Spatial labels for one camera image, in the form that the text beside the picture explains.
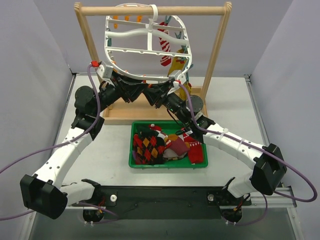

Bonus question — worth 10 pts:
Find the red white striped sock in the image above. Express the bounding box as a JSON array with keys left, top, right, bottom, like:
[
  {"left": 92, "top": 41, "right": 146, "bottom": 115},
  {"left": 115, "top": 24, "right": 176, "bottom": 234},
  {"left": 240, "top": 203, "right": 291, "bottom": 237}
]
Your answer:
[{"left": 157, "top": 28, "right": 172, "bottom": 67}]

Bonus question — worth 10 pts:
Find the yellow bear sock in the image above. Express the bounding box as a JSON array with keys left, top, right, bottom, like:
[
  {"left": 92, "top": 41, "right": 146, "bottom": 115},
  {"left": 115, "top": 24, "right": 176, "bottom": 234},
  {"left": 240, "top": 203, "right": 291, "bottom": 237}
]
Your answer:
[
  {"left": 179, "top": 75, "right": 192, "bottom": 101},
  {"left": 167, "top": 56, "right": 189, "bottom": 76}
]

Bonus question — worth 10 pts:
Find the green snowman sock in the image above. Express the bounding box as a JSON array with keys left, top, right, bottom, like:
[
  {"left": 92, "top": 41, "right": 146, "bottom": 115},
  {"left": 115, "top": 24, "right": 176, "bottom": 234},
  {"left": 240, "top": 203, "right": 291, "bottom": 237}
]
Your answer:
[{"left": 137, "top": 123, "right": 168, "bottom": 141}]

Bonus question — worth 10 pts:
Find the white round clip hanger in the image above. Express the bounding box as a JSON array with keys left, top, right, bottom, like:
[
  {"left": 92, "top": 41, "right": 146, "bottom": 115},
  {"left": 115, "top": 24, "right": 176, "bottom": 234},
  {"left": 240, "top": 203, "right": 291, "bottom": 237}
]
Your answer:
[{"left": 104, "top": 14, "right": 192, "bottom": 82}]

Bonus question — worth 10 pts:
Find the black red argyle sock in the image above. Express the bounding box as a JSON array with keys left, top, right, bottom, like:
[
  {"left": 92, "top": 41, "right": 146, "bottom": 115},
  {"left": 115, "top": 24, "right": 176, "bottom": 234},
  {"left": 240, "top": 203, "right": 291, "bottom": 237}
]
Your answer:
[{"left": 133, "top": 134, "right": 166, "bottom": 165}]

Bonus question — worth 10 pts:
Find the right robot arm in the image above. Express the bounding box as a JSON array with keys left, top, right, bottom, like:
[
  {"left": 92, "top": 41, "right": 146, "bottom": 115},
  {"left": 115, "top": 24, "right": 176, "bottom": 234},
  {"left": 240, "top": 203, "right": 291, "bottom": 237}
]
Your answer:
[{"left": 143, "top": 81, "right": 287, "bottom": 204}]

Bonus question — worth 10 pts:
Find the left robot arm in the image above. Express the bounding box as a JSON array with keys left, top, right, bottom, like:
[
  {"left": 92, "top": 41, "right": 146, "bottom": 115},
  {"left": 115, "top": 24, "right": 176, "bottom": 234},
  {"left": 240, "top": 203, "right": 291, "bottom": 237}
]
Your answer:
[{"left": 20, "top": 73, "right": 148, "bottom": 219}]

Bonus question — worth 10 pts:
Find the wooden hanger stand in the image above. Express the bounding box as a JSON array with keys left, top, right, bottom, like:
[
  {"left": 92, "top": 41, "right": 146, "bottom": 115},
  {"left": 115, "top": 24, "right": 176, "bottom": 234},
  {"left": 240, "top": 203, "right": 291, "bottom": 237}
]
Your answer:
[{"left": 74, "top": 1, "right": 232, "bottom": 125}]

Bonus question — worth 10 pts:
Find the green plastic bin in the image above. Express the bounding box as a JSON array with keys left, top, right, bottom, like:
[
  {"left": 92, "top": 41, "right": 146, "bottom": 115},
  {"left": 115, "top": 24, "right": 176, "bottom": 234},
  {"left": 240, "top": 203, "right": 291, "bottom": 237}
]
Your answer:
[{"left": 128, "top": 120, "right": 208, "bottom": 169}]

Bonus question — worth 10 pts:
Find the pink sock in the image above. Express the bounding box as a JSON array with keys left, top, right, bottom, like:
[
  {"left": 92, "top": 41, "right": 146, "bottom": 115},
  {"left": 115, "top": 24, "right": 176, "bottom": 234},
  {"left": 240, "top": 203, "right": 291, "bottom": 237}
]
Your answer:
[{"left": 163, "top": 139, "right": 190, "bottom": 161}]

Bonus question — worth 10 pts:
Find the red sock with white pattern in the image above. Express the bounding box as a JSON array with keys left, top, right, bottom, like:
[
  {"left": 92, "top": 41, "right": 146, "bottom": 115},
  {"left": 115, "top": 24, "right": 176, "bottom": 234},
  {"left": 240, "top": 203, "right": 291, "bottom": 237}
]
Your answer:
[{"left": 182, "top": 133, "right": 204, "bottom": 164}]

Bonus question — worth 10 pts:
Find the purple sock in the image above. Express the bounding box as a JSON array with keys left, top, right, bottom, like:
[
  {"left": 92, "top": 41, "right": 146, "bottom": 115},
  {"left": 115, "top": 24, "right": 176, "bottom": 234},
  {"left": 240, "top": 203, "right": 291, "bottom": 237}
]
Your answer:
[{"left": 132, "top": 152, "right": 139, "bottom": 162}]

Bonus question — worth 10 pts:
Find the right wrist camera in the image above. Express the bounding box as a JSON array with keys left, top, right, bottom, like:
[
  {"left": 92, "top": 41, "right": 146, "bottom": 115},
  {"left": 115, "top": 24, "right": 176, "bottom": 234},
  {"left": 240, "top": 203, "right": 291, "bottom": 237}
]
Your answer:
[{"left": 168, "top": 70, "right": 187, "bottom": 91}]

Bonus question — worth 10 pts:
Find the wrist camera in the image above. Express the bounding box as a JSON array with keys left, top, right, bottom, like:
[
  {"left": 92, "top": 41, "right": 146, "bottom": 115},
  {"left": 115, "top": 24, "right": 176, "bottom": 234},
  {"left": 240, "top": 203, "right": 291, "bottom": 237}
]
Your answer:
[
  {"left": 168, "top": 70, "right": 187, "bottom": 91},
  {"left": 91, "top": 61, "right": 114, "bottom": 83}
]

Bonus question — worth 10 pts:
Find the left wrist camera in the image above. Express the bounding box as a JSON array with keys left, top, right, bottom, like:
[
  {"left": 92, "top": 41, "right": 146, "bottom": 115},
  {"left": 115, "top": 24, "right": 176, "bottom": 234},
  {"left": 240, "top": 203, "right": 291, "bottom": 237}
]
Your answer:
[{"left": 91, "top": 61, "right": 114, "bottom": 83}]

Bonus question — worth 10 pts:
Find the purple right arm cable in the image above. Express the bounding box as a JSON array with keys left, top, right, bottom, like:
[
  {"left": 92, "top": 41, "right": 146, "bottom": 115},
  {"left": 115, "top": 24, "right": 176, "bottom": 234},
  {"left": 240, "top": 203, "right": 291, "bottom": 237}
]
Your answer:
[{"left": 176, "top": 83, "right": 318, "bottom": 227}]

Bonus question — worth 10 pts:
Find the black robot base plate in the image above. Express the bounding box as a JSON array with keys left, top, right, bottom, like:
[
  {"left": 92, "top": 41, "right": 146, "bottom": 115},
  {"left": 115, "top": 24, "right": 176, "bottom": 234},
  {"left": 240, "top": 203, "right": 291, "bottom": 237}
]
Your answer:
[{"left": 81, "top": 186, "right": 242, "bottom": 223}]

